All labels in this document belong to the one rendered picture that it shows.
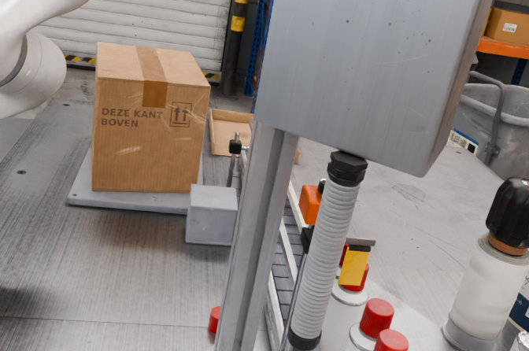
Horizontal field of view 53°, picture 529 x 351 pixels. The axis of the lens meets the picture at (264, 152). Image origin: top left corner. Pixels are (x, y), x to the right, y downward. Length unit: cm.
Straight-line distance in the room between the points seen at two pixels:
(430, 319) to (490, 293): 15
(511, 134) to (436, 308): 210
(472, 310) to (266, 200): 46
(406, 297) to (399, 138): 63
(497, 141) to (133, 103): 227
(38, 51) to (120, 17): 410
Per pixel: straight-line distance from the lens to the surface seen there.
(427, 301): 107
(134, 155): 124
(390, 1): 46
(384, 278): 109
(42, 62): 97
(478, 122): 316
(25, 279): 104
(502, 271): 91
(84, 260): 108
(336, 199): 48
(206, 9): 502
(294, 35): 48
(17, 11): 90
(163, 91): 119
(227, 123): 182
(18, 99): 101
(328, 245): 51
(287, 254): 92
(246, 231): 62
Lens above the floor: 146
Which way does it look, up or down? 22 degrees down
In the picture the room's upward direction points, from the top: 11 degrees clockwise
